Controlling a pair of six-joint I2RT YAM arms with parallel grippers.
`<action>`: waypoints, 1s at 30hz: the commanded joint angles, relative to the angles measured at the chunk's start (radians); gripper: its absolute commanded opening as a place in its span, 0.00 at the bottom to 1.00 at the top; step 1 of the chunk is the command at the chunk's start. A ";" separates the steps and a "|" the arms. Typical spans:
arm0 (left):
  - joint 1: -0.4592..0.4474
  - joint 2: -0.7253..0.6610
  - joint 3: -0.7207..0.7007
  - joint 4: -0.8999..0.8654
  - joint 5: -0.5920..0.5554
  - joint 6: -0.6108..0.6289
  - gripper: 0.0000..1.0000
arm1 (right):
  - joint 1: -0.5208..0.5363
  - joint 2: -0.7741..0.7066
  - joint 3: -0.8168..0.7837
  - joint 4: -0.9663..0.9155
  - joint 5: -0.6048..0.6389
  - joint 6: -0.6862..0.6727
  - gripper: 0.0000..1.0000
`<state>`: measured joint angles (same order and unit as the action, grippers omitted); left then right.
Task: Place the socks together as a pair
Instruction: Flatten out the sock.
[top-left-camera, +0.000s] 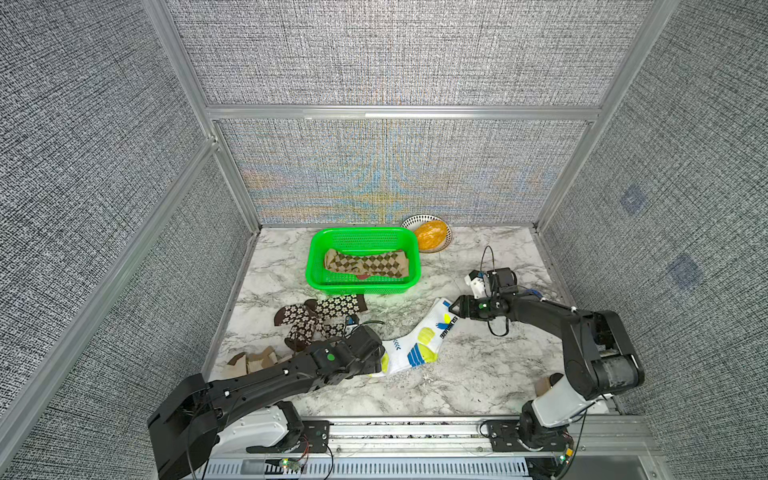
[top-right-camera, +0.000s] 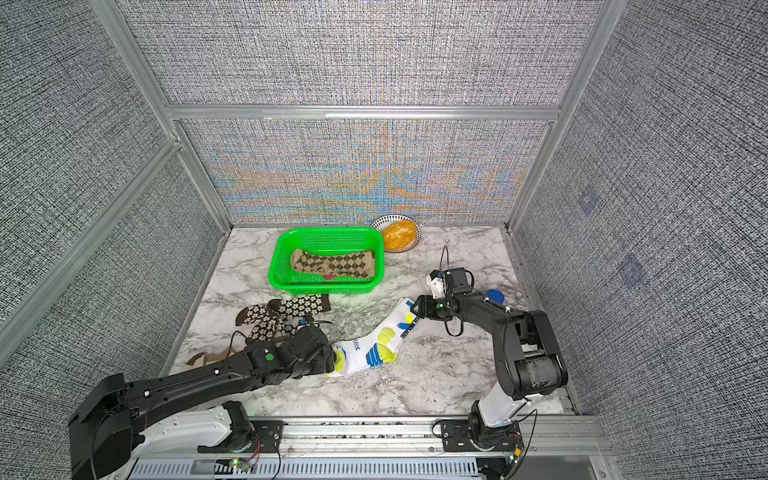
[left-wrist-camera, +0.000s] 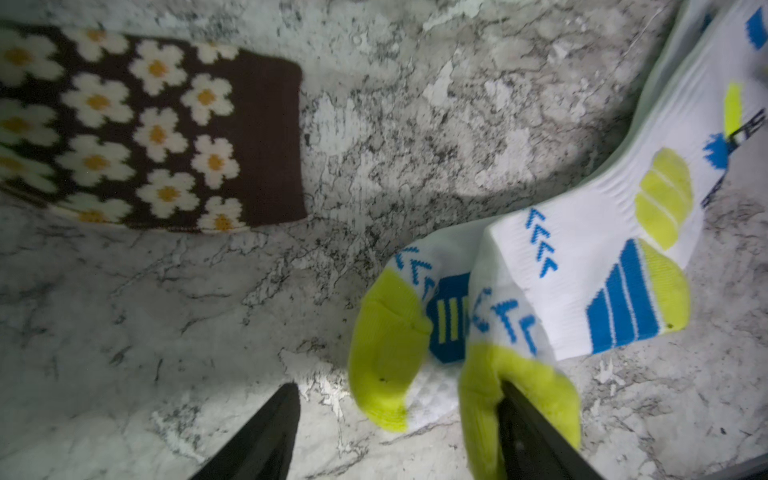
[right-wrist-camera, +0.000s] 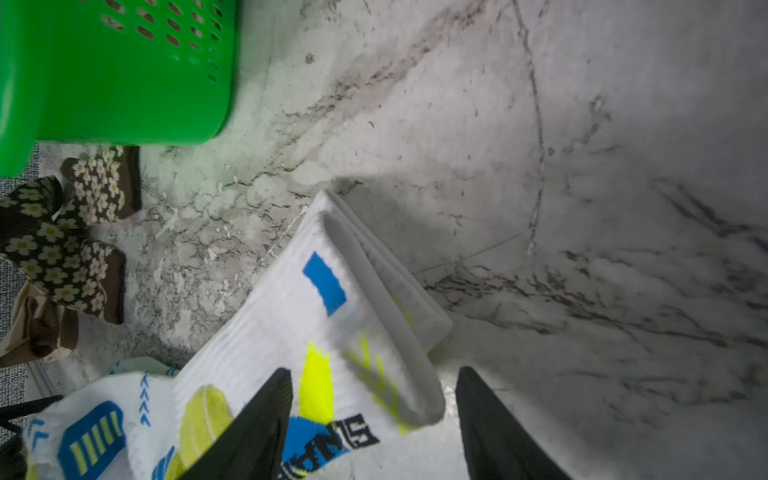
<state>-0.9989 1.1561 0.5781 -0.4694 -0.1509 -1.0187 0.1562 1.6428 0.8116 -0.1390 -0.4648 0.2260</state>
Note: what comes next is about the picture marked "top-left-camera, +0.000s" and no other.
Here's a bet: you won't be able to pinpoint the brown daisy sock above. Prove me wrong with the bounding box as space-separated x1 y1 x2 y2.
273 304 346 353
304 294 368 339

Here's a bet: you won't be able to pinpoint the white sock blue yellow patches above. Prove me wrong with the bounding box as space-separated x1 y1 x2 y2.
371 298 458 377

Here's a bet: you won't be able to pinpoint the brown checkered argyle sock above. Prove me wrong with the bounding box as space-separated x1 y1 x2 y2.
323 249 410 279

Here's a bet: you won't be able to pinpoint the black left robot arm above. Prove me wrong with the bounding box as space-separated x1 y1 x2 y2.
147 326 385 479

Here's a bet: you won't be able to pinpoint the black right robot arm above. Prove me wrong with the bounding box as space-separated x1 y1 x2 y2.
449 268 645 400

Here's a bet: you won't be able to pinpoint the orange fruit in bowl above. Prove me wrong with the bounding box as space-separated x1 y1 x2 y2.
414 220 448 252

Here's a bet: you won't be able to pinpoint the patterned white bowl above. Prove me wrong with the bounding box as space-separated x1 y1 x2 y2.
400 214 453 253

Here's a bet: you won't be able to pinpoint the brown jar black lid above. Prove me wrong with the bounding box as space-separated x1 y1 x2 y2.
534 372 564 397

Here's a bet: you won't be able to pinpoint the green plastic basket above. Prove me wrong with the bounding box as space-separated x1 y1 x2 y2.
305 227 421 295

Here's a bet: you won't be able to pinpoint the brown beige striped sock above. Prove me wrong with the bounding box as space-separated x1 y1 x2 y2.
222 347 280 378

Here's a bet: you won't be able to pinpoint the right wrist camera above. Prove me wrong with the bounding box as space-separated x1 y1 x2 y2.
465 270 489 299

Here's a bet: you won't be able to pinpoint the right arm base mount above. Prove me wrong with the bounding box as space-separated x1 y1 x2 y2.
478 376 597 452

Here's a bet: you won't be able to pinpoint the aluminium front rail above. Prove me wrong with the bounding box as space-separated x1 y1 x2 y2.
161 415 661 480

